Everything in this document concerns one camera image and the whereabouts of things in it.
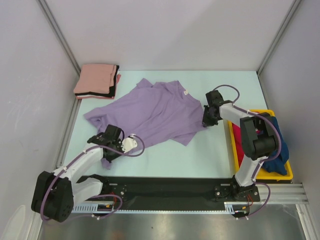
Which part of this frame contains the purple t shirt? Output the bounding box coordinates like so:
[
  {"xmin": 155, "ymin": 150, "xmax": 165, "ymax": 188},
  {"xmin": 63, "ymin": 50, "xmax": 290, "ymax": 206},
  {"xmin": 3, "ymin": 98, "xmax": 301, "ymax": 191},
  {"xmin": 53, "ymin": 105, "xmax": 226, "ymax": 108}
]
[{"xmin": 84, "ymin": 78, "xmax": 205, "ymax": 155}]

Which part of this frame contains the right corner aluminium post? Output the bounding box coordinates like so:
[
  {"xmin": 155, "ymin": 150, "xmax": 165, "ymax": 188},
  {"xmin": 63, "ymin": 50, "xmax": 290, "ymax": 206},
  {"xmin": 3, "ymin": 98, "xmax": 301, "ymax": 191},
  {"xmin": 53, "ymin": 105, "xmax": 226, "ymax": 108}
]
[{"xmin": 256, "ymin": 0, "xmax": 303, "ymax": 77}]

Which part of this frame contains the folded black t shirt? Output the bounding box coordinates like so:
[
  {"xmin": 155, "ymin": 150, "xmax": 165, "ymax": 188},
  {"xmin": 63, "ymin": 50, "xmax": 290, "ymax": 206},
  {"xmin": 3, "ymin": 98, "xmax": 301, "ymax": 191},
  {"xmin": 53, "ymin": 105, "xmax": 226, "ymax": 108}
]
[{"xmin": 74, "ymin": 64, "xmax": 120, "ymax": 99}]

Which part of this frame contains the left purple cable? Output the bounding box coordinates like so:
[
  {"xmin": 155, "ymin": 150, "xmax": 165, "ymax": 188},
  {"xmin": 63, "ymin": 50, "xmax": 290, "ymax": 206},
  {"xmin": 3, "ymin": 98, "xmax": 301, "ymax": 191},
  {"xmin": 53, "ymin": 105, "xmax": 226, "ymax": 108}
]
[{"xmin": 39, "ymin": 134, "xmax": 146, "ymax": 223}]

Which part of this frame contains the left corner aluminium post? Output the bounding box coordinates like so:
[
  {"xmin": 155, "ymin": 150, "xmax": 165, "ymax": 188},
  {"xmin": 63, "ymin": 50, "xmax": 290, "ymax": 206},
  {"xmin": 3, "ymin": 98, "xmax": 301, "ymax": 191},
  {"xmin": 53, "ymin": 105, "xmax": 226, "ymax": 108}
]
[{"xmin": 36, "ymin": 0, "xmax": 81, "ymax": 75}]

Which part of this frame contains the red t shirt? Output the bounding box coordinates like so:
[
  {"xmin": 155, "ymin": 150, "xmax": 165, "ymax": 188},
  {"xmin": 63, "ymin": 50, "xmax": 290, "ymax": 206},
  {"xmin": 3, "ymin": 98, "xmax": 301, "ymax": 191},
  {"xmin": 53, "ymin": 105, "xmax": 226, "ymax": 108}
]
[{"xmin": 232, "ymin": 124, "xmax": 245, "ymax": 166}]

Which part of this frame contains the aluminium frame rail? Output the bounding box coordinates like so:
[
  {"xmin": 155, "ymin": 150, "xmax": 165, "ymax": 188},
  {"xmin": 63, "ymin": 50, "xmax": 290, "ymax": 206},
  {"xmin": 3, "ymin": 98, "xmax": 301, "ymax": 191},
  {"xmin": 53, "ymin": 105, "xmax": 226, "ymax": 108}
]
[{"xmin": 267, "ymin": 183, "xmax": 309, "ymax": 205}]

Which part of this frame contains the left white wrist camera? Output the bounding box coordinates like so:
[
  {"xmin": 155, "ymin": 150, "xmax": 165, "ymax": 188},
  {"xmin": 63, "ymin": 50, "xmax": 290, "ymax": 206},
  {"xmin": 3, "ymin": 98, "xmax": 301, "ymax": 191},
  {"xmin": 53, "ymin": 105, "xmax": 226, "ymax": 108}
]
[{"xmin": 121, "ymin": 134, "xmax": 138, "ymax": 153}]

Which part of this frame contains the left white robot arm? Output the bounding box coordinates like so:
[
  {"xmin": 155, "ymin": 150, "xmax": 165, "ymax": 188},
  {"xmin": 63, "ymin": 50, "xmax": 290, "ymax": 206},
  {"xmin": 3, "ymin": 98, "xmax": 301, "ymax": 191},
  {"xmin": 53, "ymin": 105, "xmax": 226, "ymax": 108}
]
[{"xmin": 31, "ymin": 125, "xmax": 125, "ymax": 223}]

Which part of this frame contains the yellow plastic bin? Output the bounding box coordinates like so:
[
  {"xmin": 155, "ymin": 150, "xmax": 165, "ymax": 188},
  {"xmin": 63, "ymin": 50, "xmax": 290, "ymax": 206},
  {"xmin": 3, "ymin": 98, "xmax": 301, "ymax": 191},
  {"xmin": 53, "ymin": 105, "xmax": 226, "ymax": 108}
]
[{"xmin": 227, "ymin": 121, "xmax": 294, "ymax": 182}]

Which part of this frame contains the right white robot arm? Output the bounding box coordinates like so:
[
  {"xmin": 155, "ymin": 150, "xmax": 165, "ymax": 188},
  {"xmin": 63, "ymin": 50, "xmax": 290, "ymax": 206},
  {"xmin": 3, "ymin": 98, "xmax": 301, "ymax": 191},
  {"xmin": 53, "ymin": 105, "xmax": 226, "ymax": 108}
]
[{"xmin": 202, "ymin": 90, "xmax": 282, "ymax": 201}]

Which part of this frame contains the navy blue t shirt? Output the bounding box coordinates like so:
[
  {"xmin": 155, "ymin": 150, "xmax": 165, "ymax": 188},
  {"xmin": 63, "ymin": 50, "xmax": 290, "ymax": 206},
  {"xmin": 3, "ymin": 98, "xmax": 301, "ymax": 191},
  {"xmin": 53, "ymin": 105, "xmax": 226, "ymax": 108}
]
[{"xmin": 261, "ymin": 112, "xmax": 290, "ymax": 176}]

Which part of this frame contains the slotted cable duct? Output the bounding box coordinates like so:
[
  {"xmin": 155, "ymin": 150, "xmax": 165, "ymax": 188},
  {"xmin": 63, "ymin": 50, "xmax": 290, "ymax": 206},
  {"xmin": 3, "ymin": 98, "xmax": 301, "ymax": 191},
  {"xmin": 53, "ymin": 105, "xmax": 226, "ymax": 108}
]
[{"xmin": 71, "ymin": 202, "xmax": 249, "ymax": 218}]

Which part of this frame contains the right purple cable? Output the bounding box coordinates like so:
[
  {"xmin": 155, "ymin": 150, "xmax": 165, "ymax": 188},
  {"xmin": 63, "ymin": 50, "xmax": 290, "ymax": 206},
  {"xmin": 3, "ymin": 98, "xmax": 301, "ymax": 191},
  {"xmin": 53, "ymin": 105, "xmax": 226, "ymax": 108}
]
[{"xmin": 214, "ymin": 84, "xmax": 283, "ymax": 221}]

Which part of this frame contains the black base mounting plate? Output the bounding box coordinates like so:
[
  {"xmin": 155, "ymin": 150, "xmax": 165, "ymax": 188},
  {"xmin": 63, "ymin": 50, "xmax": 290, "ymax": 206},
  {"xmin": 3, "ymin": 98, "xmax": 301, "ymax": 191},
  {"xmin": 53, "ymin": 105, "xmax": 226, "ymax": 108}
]
[{"xmin": 98, "ymin": 175, "xmax": 260, "ymax": 211}]

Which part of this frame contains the purple cable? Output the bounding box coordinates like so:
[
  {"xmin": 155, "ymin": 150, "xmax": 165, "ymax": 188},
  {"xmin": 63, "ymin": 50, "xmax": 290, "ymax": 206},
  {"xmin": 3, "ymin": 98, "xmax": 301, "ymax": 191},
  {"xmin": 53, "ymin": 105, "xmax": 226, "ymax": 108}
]
[
  {"xmin": 39, "ymin": 134, "xmax": 146, "ymax": 223},
  {"xmin": 214, "ymin": 84, "xmax": 283, "ymax": 221}
]

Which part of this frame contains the corner aluminium post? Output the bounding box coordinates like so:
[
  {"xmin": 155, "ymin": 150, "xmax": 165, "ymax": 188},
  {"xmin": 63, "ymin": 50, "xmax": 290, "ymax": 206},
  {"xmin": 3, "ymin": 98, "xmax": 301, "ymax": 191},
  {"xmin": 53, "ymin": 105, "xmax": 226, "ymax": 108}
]
[
  {"xmin": 36, "ymin": 0, "xmax": 81, "ymax": 75},
  {"xmin": 256, "ymin": 0, "xmax": 303, "ymax": 77}
]

